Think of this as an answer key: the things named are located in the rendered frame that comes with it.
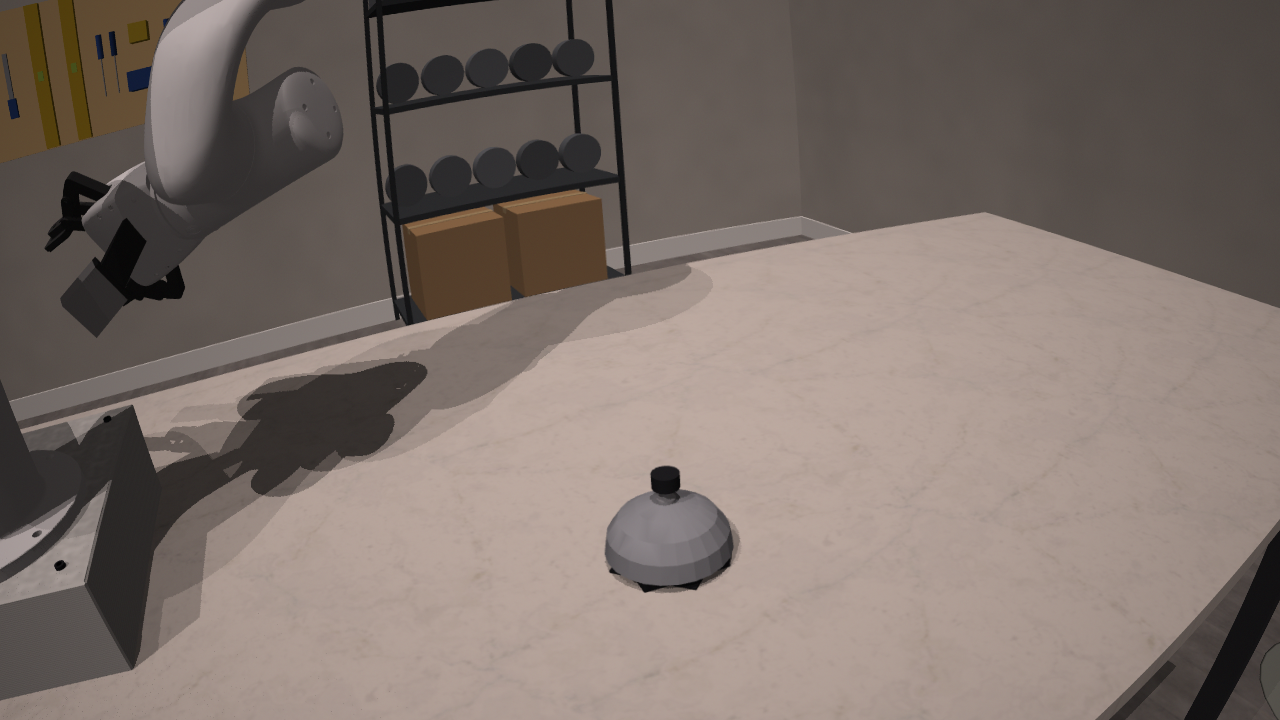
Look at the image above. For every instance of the grey desk bell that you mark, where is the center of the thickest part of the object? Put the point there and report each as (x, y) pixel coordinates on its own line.
(668, 536)

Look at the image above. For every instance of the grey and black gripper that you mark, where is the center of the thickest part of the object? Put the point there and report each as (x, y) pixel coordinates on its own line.
(130, 196)

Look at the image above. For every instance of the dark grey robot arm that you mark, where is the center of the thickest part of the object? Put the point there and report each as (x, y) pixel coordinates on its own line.
(198, 150)

